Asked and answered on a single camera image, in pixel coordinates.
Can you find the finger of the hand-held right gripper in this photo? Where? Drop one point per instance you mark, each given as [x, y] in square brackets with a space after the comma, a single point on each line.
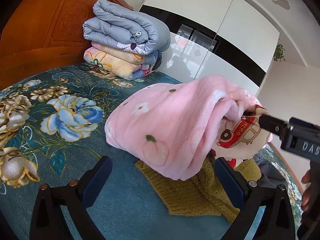
[272, 126]

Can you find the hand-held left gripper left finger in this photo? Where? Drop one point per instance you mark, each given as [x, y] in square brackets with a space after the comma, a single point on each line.
[98, 182]

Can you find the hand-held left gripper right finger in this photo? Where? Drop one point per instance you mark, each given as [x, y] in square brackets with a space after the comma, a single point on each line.
[230, 182]

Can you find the cream car print garment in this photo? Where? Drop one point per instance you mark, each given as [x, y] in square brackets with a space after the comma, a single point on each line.
[240, 135]

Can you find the pink fleece pants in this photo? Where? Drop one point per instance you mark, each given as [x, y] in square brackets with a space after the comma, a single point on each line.
[162, 120]

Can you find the person's right hand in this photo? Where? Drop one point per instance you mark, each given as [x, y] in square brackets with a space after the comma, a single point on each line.
[306, 195]

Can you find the grey blue garment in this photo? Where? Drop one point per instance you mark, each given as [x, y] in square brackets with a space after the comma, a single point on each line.
[268, 170]

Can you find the mustard knit sweater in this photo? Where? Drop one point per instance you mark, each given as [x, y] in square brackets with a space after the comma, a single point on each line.
[190, 195]

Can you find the teal floral bed blanket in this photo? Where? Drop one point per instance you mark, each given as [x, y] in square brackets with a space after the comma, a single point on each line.
[62, 140]

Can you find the peach floral folded blanket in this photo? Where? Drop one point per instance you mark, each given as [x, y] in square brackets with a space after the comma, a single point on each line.
[110, 60]

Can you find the blue printed folded blanket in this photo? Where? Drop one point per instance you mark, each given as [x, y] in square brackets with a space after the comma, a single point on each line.
[147, 67]

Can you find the dark round object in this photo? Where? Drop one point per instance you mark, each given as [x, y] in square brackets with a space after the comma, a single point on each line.
[157, 63]

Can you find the white glossy wardrobe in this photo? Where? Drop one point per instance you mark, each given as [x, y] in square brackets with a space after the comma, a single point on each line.
[200, 5]

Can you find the carved wooden headboard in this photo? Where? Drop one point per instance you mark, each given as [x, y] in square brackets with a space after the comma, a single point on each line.
[50, 17]

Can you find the green wall plant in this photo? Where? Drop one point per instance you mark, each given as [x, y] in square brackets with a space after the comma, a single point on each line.
[279, 52]

